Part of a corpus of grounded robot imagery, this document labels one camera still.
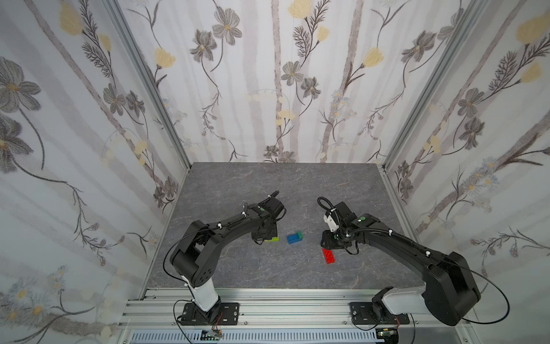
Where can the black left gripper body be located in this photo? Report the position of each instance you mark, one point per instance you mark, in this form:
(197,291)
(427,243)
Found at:
(272,231)

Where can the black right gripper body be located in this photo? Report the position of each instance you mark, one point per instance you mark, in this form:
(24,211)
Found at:
(331,239)

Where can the red lego brick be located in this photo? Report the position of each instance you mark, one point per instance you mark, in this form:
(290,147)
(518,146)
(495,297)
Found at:
(329,256)

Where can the blue lego brick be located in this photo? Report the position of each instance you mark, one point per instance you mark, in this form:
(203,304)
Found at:
(292,239)

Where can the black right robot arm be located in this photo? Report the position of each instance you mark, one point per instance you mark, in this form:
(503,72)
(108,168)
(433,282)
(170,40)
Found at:
(449,290)

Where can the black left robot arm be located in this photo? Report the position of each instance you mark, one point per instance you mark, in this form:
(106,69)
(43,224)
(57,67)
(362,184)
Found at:
(197,254)

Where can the right circuit board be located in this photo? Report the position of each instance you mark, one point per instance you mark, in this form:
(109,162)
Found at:
(388,335)

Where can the circuit board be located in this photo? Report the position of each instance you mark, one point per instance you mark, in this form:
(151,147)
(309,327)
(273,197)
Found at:
(211,335)
(388,335)

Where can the left circuit board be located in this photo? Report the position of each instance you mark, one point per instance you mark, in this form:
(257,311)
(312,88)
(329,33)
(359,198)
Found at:
(211,335)

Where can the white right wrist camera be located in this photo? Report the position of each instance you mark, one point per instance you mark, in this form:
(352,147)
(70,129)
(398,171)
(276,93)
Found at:
(331,218)

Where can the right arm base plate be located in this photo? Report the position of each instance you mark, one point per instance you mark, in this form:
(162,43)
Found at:
(362,313)

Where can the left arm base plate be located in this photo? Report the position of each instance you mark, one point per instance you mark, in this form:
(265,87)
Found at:
(222,313)

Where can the white perforated cable duct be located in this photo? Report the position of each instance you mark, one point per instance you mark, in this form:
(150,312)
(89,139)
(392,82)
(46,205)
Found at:
(256,336)

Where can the aluminium frame rail front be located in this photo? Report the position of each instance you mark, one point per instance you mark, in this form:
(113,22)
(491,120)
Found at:
(286,309)

